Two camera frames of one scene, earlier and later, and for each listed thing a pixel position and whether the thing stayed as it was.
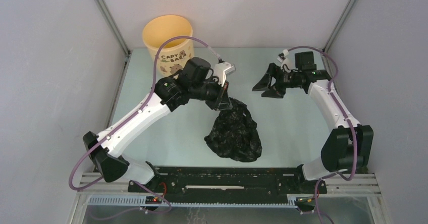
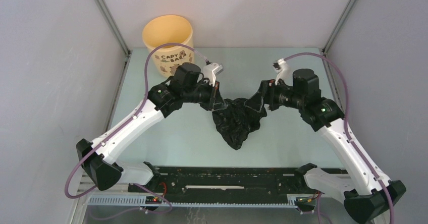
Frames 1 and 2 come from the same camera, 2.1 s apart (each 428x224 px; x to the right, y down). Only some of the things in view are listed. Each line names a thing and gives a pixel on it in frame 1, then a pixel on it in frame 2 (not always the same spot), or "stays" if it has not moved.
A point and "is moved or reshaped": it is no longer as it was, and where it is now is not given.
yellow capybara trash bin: (172, 56) stays
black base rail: (185, 185) stays
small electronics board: (151, 200) stays
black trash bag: (234, 135) is moved or reshaped
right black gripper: (275, 91) to (265, 95)
